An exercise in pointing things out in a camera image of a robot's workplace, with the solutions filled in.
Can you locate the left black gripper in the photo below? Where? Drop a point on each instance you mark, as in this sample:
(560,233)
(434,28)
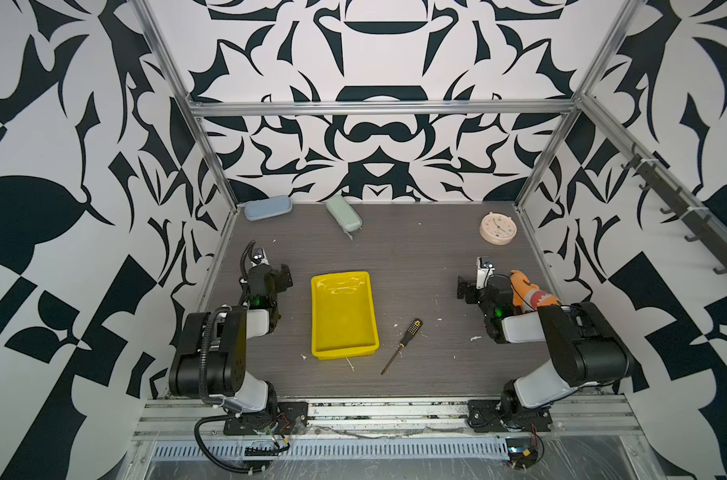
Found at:
(281,279)

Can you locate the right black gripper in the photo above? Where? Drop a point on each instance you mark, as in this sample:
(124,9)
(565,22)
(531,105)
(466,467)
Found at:
(471,291)

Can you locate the black yellow screwdriver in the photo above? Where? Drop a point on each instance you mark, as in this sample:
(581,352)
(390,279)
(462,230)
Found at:
(409,334)

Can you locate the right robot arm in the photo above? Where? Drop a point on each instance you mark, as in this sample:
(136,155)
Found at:
(584,350)

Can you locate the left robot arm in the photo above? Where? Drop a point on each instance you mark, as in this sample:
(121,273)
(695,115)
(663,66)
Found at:
(210,365)

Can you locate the yellow plastic bin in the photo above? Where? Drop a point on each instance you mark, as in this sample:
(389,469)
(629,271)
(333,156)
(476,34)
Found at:
(343,316)

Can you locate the orange fish plush toy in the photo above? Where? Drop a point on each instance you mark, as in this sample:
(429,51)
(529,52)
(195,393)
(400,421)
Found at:
(528,296)

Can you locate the pink round clock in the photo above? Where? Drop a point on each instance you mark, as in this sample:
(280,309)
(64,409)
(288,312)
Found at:
(498,229)

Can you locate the blue glasses case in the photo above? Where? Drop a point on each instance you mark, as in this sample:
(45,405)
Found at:
(268,208)

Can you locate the green glasses case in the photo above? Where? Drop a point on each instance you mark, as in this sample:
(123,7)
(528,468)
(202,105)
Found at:
(345,215)

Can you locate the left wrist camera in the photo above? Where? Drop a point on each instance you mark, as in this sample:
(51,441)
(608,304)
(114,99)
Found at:
(258,256)

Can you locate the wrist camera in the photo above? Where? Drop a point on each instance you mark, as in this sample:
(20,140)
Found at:
(485,271)
(258,256)

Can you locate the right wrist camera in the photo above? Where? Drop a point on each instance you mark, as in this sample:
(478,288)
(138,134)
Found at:
(485,271)

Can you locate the white cable duct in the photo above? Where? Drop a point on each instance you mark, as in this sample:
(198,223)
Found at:
(306,449)

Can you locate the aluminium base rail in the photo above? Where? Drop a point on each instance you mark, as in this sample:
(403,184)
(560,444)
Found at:
(368,418)

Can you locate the black wall hook rack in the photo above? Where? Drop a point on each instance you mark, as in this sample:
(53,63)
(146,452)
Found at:
(681,204)

